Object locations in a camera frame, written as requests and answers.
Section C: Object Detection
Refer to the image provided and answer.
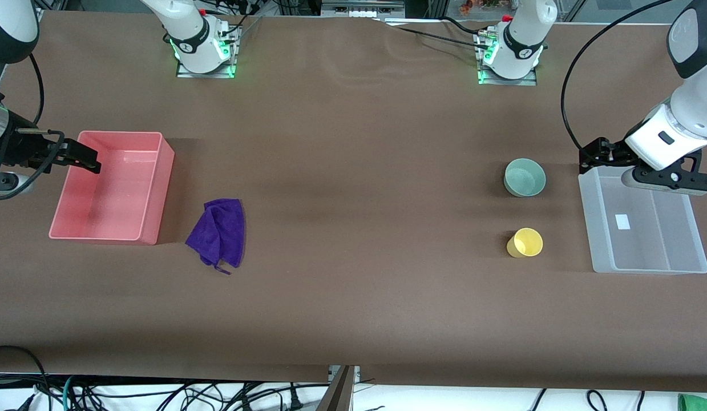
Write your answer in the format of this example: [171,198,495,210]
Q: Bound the pale green ceramic bowl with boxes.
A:
[503,158,547,198]

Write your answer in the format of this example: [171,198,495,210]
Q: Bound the purple microfibre cloth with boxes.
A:
[185,198,247,276]

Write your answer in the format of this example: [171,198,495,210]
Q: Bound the yellow plastic cup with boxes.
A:
[506,228,544,259]

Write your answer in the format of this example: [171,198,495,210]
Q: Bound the pink plastic bin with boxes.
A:
[49,131,176,245]

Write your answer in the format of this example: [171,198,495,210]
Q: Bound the translucent white plastic bin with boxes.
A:
[577,166,707,275]

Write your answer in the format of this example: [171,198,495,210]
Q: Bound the grey electronics box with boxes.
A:
[321,0,406,18]

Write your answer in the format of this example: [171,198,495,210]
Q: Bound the black looped gripper cable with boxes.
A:
[0,130,66,201]

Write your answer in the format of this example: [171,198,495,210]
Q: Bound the long black arm cable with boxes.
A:
[561,0,673,152]

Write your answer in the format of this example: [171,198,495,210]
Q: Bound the short black arm cable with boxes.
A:
[28,54,45,127]

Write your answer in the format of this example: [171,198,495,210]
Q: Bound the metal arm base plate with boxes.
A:
[476,34,538,87]
[176,34,240,79]

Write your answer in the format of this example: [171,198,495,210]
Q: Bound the black cable on table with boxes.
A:
[381,21,492,51]
[441,16,498,36]

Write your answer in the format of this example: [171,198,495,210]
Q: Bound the black floor cable loop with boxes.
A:
[0,345,50,411]

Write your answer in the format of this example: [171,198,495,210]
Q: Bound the tangled black floor cables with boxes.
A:
[74,381,331,411]

